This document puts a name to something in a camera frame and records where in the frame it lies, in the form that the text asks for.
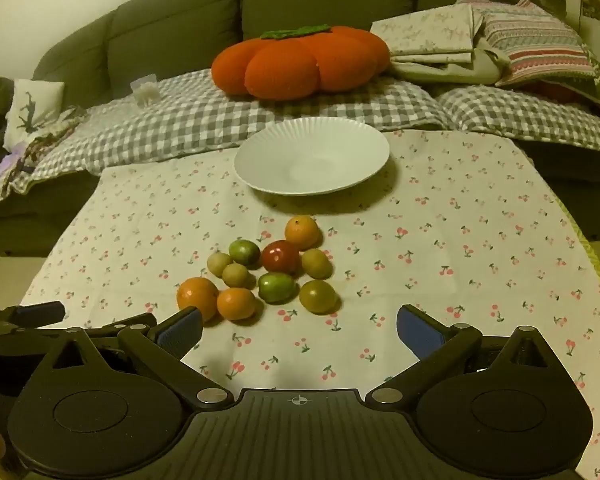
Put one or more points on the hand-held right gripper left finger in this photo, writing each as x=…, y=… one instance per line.
x=182, y=331

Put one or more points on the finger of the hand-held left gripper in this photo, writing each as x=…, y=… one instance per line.
x=35, y=313

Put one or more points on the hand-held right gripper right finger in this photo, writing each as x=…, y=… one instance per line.
x=420, y=332

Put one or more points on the orange mandarin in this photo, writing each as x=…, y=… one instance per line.
x=302, y=231
x=236, y=303
x=197, y=297

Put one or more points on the pale yellow fruit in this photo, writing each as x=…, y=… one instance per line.
x=219, y=262
x=236, y=275

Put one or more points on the red tomato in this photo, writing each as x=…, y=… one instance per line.
x=280, y=256

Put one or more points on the white ribbed plate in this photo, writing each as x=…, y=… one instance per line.
x=310, y=160

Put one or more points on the cherry print cloth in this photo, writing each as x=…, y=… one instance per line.
x=480, y=260

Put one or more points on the olive green tomato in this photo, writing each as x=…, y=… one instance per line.
x=319, y=296

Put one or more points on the yellow-green kiwi fruit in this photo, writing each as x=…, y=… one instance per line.
x=316, y=262

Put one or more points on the purple floral cloth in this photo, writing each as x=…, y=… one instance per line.
x=10, y=160

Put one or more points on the white embroidered cushion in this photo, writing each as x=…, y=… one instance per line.
x=30, y=110

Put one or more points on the grey gingham blanket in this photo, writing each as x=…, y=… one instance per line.
x=180, y=115

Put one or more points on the cotton swab container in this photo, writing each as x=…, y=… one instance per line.
x=146, y=89

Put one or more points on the orange pumpkin cushion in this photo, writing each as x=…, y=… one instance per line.
x=290, y=70

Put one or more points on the folded floral sheet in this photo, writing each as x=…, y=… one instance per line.
x=430, y=30

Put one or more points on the dark green sofa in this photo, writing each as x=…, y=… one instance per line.
x=180, y=25

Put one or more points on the striped patterned blanket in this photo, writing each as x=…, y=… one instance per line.
x=535, y=45

